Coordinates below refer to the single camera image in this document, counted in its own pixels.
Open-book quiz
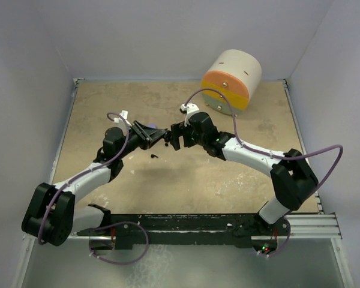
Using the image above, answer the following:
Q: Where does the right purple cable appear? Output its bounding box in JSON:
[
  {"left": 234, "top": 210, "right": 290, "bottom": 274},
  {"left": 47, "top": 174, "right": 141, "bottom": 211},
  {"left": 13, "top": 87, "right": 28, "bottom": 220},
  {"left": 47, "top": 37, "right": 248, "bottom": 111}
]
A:
[{"left": 184, "top": 88, "right": 344, "bottom": 199}]

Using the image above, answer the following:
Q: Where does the black earbud charging case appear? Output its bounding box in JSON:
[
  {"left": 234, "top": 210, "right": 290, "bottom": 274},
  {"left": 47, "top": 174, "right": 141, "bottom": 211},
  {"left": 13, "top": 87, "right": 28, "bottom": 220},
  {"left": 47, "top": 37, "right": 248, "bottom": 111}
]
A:
[{"left": 163, "top": 131, "right": 172, "bottom": 143}]

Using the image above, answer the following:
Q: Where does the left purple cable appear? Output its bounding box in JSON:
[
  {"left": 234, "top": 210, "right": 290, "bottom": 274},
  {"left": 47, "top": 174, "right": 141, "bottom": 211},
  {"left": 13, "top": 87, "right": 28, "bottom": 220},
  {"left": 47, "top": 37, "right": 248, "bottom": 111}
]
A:
[{"left": 37, "top": 112, "right": 130, "bottom": 245}]

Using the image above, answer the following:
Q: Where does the aluminium frame rail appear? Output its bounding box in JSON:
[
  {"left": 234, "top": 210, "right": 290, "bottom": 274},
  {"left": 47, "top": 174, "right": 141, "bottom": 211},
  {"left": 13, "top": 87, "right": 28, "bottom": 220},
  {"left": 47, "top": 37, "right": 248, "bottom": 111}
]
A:
[{"left": 23, "top": 78, "right": 340, "bottom": 241}]

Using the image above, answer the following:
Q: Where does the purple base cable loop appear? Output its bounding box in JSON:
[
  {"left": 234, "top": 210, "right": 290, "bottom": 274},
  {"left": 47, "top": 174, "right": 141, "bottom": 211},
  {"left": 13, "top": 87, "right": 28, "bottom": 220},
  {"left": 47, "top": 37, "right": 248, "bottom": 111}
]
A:
[{"left": 88, "top": 221, "right": 150, "bottom": 265}]

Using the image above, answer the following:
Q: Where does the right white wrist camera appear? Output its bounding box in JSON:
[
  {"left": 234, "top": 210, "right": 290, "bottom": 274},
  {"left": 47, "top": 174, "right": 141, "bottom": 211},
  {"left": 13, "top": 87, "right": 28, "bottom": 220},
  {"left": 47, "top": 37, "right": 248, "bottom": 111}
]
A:
[{"left": 179, "top": 103, "right": 200, "bottom": 127}]

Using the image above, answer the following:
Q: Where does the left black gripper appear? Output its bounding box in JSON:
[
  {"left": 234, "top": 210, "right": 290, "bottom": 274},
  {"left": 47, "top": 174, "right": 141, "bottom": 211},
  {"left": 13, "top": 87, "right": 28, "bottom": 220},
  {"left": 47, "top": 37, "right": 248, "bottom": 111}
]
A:
[{"left": 117, "top": 121, "right": 165, "bottom": 159}]

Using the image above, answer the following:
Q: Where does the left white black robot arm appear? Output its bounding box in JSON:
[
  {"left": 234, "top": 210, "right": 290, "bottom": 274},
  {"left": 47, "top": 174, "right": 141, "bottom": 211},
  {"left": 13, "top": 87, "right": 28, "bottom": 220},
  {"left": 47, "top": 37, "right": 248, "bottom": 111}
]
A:
[{"left": 21, "top": 121, "right": 170, "bottom": 246}]

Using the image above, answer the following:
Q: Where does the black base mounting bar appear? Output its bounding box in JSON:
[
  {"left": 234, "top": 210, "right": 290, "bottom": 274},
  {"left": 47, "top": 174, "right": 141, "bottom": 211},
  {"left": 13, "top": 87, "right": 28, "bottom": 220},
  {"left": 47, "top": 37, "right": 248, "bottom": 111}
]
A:
[{"left": 77, "top": 208, "right": 290, "bottom": 253}]

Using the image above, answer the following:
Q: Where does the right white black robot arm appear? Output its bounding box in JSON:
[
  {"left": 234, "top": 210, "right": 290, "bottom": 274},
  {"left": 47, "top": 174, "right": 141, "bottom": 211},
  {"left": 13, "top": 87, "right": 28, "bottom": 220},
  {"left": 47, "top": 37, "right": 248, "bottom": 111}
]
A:
[{"left": 169, "top": 112, "right": 318, "bottom": 235}]

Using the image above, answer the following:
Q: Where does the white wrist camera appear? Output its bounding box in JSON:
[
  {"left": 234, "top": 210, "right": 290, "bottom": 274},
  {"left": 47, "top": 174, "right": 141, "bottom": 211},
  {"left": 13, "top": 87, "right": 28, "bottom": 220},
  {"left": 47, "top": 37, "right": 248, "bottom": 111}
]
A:
[
  {"left": 179, "top": 103, "right": 200, "bottom": 127},
  {"left": 112, "top": 110, "right": 130, "bottom": 125}
]

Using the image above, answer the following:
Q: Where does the round cream drawer cabinet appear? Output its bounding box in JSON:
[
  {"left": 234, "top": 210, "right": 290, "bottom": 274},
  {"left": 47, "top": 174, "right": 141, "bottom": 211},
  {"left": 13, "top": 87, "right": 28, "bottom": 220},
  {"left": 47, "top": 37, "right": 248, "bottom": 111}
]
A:
[{"left": 200, "top": 49, "right": 262, "bottom": 115}]

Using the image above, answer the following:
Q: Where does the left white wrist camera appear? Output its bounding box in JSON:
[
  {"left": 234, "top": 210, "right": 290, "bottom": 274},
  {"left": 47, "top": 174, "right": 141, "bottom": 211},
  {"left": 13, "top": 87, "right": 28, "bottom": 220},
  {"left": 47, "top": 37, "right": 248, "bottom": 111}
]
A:
[{"left": 112, "top": 110, "right": 130, "bottom": 125}]

